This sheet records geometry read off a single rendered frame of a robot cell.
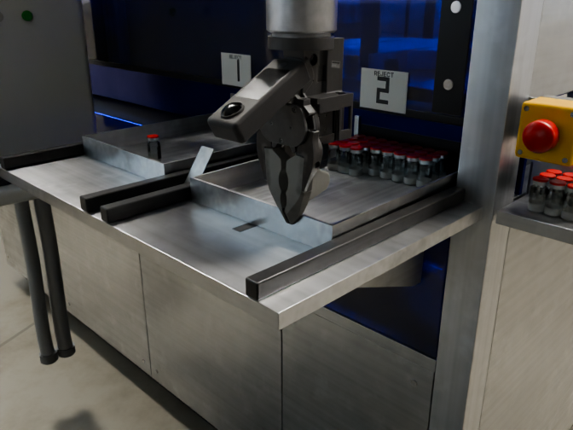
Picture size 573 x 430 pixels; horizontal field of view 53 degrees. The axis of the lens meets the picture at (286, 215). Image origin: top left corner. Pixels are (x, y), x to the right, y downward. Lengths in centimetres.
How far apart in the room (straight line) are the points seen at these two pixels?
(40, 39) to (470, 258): 103
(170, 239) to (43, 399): 133
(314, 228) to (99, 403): 135
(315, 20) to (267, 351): 84
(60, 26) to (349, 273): 102
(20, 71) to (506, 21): 102
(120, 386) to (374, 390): 105
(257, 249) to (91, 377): 141
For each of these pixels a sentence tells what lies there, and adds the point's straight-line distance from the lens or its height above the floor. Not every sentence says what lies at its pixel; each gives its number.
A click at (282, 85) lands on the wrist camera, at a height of 107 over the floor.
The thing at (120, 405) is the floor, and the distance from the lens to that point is 189.
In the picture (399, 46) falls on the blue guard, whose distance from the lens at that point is 88.
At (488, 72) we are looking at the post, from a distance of 81.
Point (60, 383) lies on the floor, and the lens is 203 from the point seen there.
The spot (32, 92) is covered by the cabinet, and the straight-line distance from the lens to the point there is 144.
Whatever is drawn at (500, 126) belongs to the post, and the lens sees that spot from 81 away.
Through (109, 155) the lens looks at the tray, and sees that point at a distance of 104.
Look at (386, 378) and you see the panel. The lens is 107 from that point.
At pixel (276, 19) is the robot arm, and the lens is 62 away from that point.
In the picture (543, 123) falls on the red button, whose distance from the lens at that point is 76.
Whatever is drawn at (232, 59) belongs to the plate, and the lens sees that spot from 113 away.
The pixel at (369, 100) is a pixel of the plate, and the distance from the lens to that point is 91.
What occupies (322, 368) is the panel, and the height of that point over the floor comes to 46.
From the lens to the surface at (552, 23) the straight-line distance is 89.
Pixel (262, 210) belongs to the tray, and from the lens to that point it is 72.
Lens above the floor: 116
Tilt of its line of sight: 21 degrees down
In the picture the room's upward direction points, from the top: straight up
